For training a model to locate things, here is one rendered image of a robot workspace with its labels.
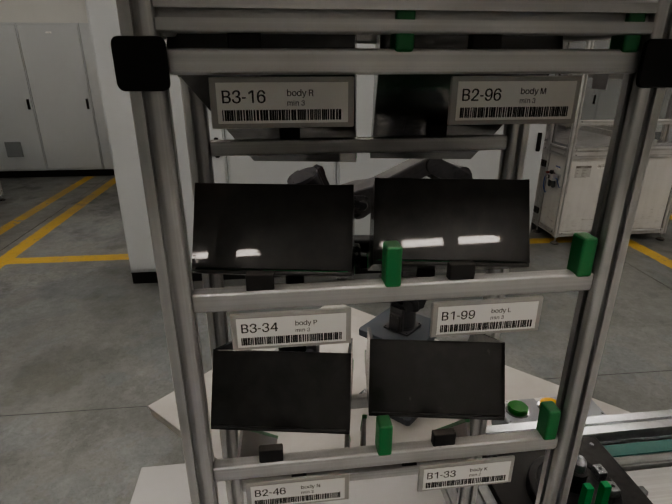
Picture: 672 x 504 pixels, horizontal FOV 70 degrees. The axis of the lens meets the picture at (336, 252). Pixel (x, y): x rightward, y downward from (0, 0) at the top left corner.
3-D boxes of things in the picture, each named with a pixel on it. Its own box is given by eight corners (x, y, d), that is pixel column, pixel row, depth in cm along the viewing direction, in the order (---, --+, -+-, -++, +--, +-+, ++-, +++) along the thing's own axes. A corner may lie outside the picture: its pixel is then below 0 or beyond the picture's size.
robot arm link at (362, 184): (446, 177, 108) (439, 132, 103) (473, 185, 101) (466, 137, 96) (339, 235, 98) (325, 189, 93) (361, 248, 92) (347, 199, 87)
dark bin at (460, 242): (366, 270, 69) (367, 219, 69) (459, 272, 68) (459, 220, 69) (372, 264, 41) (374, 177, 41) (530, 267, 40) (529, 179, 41)
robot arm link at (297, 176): (352, 198, 97) (329, 147, 90) (374, 209, 90) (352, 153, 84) (306, 230, 94) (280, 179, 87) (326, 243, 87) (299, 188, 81)
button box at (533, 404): (490, 423, 104) (493, 400, 101) (581, 415, 106) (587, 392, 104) (504, 447, 97) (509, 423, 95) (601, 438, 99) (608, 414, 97)
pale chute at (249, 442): (272, 463, 82) (275, 435, 84) (350, 466, 81) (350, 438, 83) (235, 465, 56) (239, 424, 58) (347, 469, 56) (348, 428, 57)
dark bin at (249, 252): (260, 276, 67) (262, 223, 67) (354, 278, 66) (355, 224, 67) (190, 273, 39) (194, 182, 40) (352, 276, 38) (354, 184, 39)
